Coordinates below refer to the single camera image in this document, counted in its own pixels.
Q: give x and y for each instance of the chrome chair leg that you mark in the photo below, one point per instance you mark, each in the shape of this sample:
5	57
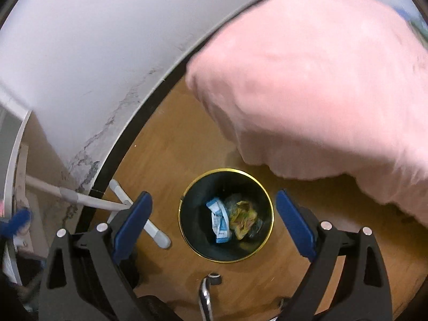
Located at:
205	297

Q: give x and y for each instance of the black bin with gold rim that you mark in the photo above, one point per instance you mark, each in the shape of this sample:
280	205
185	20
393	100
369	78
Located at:
194	237

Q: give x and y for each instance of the pink blanket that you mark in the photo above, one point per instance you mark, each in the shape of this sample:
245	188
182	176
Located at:
317	90

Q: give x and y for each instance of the blue and white wrapper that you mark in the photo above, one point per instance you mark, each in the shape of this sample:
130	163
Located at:
219	219

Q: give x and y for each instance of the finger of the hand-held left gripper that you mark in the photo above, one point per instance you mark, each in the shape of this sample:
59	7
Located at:
16	222

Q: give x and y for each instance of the dark cloth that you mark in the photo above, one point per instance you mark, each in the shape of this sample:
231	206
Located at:
13	301

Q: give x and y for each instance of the white metal stand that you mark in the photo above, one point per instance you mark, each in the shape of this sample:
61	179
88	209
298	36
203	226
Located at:
100	203

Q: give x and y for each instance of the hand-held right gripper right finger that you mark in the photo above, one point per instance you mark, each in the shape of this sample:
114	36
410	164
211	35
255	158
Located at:
296	224

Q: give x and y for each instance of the crumpled yellow wrapper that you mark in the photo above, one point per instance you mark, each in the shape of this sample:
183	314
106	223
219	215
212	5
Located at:
244	219

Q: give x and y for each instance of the white door frame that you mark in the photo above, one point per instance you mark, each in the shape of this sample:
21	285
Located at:
13	174

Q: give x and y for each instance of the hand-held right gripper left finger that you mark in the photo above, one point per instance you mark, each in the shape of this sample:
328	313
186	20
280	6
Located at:
132	227

